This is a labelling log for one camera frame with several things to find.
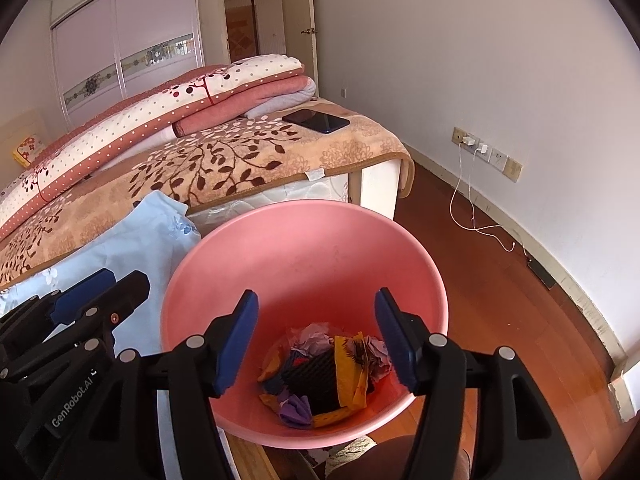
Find light blue floral cloth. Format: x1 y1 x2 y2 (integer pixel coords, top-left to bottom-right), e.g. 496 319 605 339
1 193 258 479

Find wall socket strip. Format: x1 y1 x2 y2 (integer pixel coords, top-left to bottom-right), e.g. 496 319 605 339
451 127 523 183

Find clear red snack bag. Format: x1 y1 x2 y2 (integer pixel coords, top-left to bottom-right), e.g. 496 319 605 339
286 323 334 358

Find black smartphone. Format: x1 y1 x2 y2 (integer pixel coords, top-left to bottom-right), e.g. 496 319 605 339
282 108 350 134

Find polka dot folded quilt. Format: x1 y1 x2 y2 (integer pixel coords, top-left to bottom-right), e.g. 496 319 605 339
1 54 305 237

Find cream room door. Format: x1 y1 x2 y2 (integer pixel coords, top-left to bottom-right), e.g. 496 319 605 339
283 0 318 81

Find purple cloth pouch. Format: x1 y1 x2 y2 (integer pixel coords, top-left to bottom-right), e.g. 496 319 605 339
277 392 314 429

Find white charging cable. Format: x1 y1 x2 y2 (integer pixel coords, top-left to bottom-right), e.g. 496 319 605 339
448 142 528 254

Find pink plastic trash bin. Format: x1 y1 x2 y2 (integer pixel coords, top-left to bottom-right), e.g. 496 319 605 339
160 200 449 448

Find yellow red small pillow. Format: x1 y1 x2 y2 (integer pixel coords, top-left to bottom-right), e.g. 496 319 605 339
12 134 46 168

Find black foam fruit net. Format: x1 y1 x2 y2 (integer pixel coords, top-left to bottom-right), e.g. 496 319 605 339
282 350 341 415

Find white sliding door wardrobe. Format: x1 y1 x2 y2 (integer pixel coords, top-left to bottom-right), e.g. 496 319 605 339
51 0 204 128

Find pink folded blanket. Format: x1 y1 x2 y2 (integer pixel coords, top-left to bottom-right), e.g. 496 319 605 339
172 75 317 138

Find yellow plastic wrapper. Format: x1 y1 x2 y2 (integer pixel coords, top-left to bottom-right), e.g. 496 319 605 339
312 333 369 428

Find brown leaf pattern blanket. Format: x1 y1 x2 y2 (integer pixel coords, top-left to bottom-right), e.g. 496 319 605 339
1 100 414 287

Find red blue paper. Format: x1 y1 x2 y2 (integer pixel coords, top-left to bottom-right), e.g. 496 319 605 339
343 334 393 385

